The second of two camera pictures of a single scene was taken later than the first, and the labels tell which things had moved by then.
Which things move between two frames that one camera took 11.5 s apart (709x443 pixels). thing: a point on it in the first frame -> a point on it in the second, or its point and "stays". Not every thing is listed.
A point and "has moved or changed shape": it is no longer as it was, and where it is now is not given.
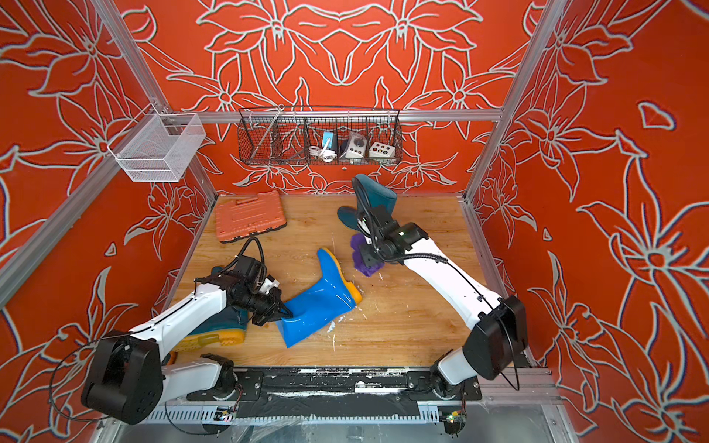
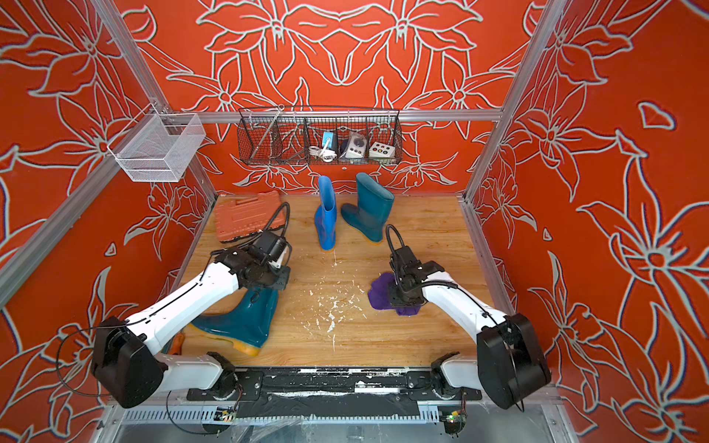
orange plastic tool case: [244, 217] stays
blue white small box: [332, 142] stays
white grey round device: [356, 147] stays
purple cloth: [358, 259] -> [378, 294]
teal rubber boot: [369, 193] stays
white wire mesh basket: [157, 148] stays
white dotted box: [379, 149] stays
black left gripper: [274, 301] -> [283, 282]
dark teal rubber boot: [226, 328] has moved or changed shape
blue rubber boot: [320, 305] -> [325, 216]
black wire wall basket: [278, 135] stays
